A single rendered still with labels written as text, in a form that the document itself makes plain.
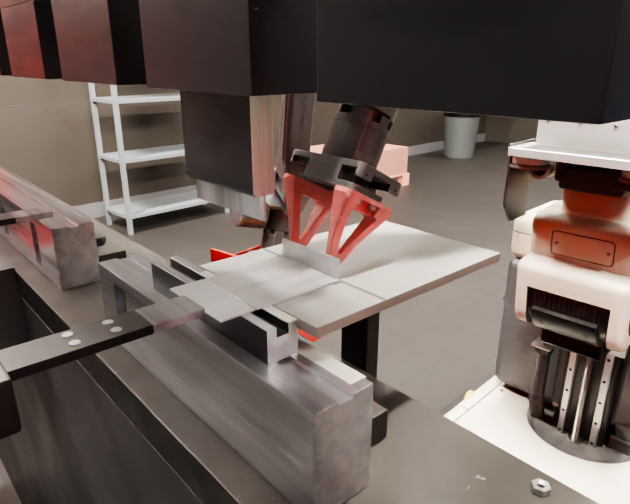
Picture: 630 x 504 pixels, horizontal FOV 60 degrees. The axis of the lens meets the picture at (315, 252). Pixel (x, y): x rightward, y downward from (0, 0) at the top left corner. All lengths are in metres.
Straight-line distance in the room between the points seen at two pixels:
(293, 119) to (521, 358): 0.98
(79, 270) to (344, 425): 0.57
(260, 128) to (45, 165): 4.14
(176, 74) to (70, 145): 4.16
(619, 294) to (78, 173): 4.03
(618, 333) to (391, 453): 0.77
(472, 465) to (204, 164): 0.33
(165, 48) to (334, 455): 0.32
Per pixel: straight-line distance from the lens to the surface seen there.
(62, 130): 4.53
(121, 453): 0.71
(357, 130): 0.53
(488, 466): 0.51
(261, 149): 0.40
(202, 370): 0.50
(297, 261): 0.55
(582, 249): 1.20
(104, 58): 0.53
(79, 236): 0.87
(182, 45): 0.40
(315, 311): 0.45
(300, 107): 1.00
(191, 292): 0.49
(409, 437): 0.52
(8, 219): 0.79
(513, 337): 1.64
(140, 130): 4.79
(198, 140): 0.46
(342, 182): 0.50
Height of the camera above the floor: 1.20
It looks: 20 degrees down
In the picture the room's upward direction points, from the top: straight up
